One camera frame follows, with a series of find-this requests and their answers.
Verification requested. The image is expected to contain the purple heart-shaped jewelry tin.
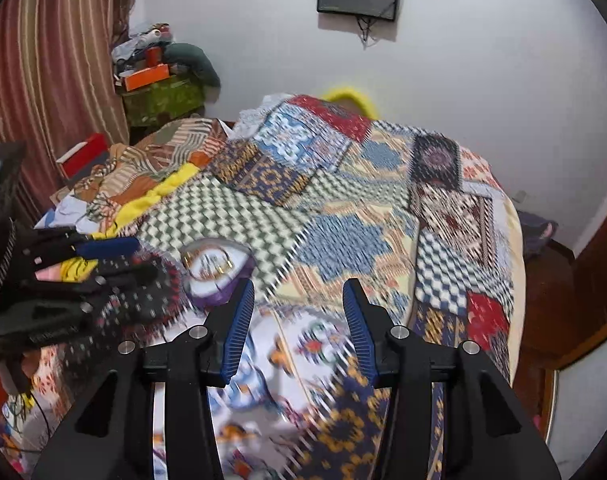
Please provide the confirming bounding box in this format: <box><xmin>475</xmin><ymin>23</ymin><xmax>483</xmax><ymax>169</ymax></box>
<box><xmin>180</xmin><ymin>237</ymin><xmax>256</xmax><ymax>312</ymax></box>

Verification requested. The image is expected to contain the yellow cloth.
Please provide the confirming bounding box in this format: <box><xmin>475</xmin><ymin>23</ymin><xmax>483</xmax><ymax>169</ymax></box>
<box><xmin>56</xmin><ymin>162</ymin><xmax>200</xmax><ymax>283</ymax></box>

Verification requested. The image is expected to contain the red box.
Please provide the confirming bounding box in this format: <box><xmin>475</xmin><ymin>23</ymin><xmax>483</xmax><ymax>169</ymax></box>
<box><xmin>56</xmin><ymin>132</ymin><xmax>109</xmax><ymax>181</ymax></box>

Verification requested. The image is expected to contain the striped brown blanket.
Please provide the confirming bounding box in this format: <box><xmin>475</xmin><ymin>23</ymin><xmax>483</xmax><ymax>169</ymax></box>
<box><xmin>68</xmin><ymin>117</ymin><xmax>227</xmax><ymax>229</ymax></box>

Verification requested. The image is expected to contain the wooden wardrobe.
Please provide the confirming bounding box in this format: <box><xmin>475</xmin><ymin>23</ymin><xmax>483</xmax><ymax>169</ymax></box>
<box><xmin>514</xmin><ymin>194</ymin><xmax>607</xmax><ymax>432</ymax></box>

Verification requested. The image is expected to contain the orange box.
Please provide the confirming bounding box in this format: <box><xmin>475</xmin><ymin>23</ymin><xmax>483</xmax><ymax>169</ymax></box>
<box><xmin>122</xmin><ymin>64</ymin><xmax>170</xmax><ymax>91</ymax></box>

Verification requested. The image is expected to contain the striped red curtain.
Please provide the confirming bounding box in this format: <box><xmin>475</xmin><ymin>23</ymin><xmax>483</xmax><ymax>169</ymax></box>
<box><xmin>0</xmin><ymin>0</ymin><xmax>134</xmax><ymax>224</ymax></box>

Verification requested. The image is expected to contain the colourful patchwork bedspread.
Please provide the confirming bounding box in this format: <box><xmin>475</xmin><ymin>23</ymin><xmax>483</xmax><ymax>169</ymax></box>
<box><xmin>32</xmin><ymin>93</ymin><xmax>527</xmax><ymax>480</ymax></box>

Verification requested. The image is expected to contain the clutter pile on box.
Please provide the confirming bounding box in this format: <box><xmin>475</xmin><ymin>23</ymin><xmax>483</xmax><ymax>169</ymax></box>
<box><xmin>111</xmin><ymin>23</ymin><xmax>173</xmax><ymax>76</ymax></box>

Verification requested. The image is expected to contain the grey-green pillow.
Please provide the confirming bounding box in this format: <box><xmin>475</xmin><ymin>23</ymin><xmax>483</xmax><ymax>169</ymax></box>
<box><xmin>163</xmin><ymin>42</ymin><xmax>221</xmax><ymax>88</ymax></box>

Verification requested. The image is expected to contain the dark bag on floor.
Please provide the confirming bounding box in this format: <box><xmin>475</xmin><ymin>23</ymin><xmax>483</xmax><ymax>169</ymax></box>
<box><xmin>517</xmin><ymin>210</ymin><xmax>558</xmax><ymax>259</ymax></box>

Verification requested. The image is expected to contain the yellow round object behind bed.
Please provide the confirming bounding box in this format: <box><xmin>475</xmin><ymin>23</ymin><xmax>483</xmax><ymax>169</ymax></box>
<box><xmin>322</xmin><ymin>86</ymin><xmax>381</xmax><ymax>120</ymax></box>

